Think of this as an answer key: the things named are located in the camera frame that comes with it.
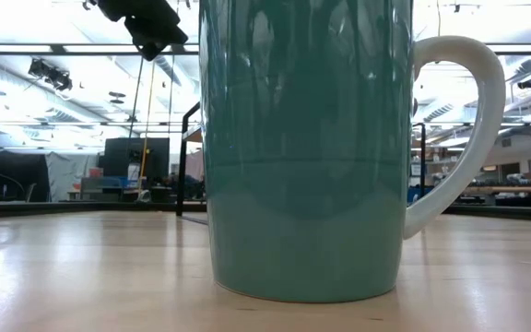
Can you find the grey cloth cover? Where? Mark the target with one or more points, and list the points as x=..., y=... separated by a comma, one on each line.
x=69, y=177

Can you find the black ceiling spotlight cluster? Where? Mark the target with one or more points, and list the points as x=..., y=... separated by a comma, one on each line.
x=51, y=74

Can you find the black computer monitor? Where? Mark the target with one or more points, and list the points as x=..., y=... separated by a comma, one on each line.
x=122, y=157

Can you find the wooden workbench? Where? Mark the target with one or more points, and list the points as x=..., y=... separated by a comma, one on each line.
x=514, y=189

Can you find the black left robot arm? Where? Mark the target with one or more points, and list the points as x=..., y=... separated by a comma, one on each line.
x=132, y=7

